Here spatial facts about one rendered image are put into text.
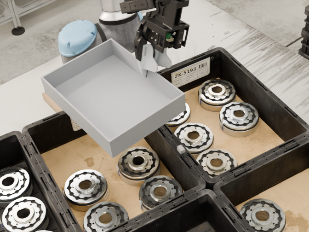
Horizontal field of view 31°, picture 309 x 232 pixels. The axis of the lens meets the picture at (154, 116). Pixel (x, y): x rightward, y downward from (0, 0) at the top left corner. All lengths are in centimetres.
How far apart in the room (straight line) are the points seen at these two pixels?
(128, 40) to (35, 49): 162
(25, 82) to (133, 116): 76
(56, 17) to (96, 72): 214
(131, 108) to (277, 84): 70
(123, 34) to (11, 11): 172
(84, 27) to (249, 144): 59
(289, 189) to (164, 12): 51
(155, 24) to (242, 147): 44
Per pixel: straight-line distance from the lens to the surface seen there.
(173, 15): 114
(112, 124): 119
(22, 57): 319
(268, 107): 145
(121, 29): 163
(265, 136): 145
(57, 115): 141
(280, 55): 192
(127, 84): 128
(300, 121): 136
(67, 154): 144
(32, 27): 340
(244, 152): 141
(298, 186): 136
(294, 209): 132
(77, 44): 159
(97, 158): 142
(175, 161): 129
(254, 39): 198
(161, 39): 117
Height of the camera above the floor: 189
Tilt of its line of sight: 45 degrees down
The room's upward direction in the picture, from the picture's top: 5 degrees counter-clockwise
